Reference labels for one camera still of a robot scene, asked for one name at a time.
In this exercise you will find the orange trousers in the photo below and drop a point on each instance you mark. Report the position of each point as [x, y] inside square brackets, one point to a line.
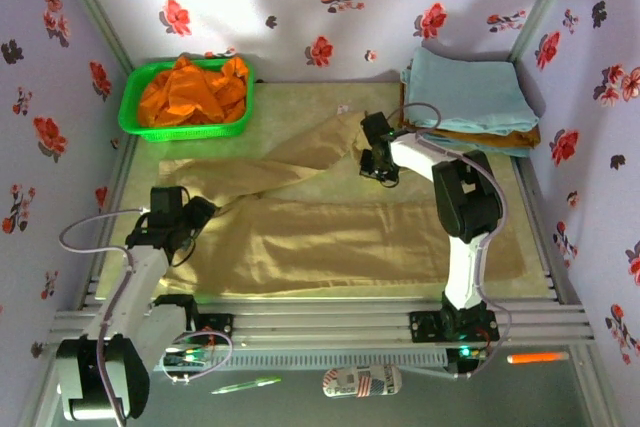
[192, 97]

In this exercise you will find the aluminium rail frame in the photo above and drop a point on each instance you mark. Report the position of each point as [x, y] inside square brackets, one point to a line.
[325, 324]

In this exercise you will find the orange marker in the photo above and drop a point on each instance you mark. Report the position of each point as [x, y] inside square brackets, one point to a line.
[537, 358]

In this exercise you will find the beige trousers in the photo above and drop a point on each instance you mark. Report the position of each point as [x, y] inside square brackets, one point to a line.
[325, 242]

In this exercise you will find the green plastic basket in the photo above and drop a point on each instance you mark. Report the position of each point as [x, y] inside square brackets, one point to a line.
[131, 107]

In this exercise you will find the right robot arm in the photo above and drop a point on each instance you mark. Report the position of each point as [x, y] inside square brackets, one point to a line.
[465, 272]

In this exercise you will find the green pen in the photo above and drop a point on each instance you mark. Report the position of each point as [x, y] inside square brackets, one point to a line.
[245, 385]

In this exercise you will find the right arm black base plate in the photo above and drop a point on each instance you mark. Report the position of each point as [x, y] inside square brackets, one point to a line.
[425, 327]

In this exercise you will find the aluminium corner post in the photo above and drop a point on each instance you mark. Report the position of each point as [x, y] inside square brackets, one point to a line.
[95, 12]
[545, 2]

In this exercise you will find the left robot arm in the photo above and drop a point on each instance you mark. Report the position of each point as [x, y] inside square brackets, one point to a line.
[120, 297]

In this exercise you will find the flag print pencil case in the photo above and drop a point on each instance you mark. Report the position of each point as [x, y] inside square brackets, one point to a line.
[362, 382]

